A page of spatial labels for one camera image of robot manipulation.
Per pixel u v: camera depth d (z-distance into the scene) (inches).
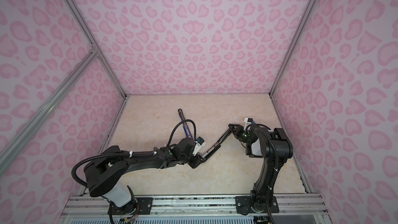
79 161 24.3
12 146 20.4
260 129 22.3
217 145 35.8
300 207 28.9
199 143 30.2
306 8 30.7
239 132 34.7
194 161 30.0
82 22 32.0
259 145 23.1
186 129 39.3
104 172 17.5
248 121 36.3
